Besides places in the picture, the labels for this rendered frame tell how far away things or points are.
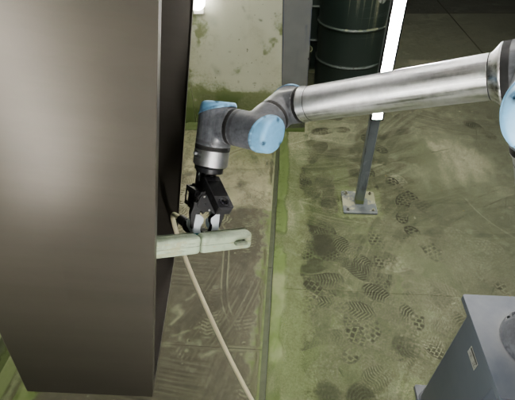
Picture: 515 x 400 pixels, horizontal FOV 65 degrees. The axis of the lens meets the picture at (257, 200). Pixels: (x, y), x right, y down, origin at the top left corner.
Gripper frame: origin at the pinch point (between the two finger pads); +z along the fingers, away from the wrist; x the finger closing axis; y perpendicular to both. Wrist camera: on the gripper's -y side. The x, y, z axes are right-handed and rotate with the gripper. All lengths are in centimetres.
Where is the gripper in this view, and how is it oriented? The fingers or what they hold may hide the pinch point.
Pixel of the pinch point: (203, 240)
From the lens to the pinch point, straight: 109.6
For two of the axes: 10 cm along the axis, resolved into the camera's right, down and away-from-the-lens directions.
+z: -1.6, 9.5, 2.5
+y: -5.5, -3.0, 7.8
